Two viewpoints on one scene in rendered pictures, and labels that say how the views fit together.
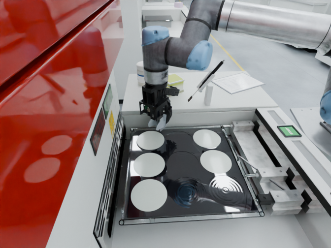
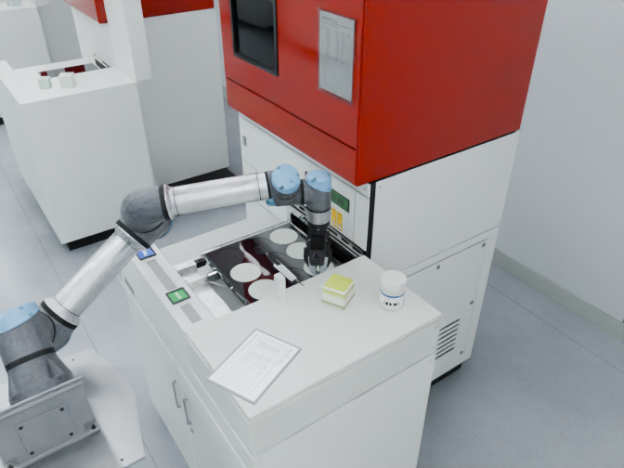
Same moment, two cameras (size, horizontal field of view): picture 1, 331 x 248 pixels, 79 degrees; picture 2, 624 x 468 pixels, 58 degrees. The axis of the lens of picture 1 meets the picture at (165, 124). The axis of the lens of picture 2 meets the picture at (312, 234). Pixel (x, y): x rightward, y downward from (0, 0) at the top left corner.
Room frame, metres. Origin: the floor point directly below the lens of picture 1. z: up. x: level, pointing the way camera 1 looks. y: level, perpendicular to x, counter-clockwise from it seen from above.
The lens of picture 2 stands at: (1.80, -0.74, 2.02)
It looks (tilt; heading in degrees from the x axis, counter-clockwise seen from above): 34 degrees down; 149
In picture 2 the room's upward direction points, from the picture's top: straight up
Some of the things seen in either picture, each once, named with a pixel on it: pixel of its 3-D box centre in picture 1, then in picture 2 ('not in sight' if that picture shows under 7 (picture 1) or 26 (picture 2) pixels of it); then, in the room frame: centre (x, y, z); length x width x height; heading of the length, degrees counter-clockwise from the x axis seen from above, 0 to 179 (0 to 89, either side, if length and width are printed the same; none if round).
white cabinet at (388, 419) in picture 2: not in sight; (266, 389); (0.52, -0.16, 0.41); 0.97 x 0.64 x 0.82; 3
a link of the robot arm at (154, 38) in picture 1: (156, 48); (317, 190); (0.58, 0.03, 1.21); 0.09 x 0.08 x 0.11; 64
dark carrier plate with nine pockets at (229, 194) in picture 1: (182, 163); (274, 261); (0.43, -0.06, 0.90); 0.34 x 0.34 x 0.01; 3
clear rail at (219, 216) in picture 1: (192, 218); (246, 237); (0.25, -0.07, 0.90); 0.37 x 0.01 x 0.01; 93
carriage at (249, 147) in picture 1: (257, 161); (205, 301); (0.47, -0.32, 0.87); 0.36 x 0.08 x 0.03; 3
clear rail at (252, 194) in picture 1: (237, 160); (226, 280); (0.44, -0.24, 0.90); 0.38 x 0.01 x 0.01; 3
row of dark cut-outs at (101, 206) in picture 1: (111, 156); (323, 224); (0.41, 0.16, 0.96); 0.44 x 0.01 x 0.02; 3
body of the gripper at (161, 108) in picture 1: (155, 98); (318, 234); (0.57, 0.03, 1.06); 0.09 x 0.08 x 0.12; 146
